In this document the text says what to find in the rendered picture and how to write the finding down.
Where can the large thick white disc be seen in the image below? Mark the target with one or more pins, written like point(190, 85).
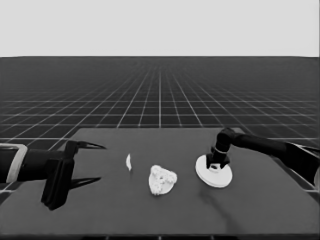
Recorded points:
point(216, 177)

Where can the small white toothed gear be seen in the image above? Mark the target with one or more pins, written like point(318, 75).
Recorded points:
point(172, 178)
point(156, 189)
point(154, 171)

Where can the small thin T-shaped piece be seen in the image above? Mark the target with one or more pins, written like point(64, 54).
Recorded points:
point(128, 162)

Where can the white round carrier with pins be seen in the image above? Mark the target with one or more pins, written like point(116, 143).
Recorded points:
point(152, 182)

